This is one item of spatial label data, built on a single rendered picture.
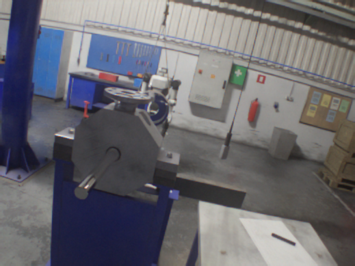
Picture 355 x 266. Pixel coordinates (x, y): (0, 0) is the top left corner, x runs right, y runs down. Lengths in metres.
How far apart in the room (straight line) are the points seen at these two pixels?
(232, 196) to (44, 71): 5.98
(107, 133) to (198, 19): 5.52
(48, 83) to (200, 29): 3.92
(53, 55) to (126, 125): 5.71
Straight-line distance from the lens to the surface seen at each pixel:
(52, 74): 7.07
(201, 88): 6.33
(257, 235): 1.56
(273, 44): 6.93
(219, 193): 1.99
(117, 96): 1.40
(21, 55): 3.24
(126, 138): 1.47
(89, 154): 1.56
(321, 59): 7.33
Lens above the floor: 1.66
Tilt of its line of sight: 15 degrees down
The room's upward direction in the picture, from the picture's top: 13 degrees clockwise
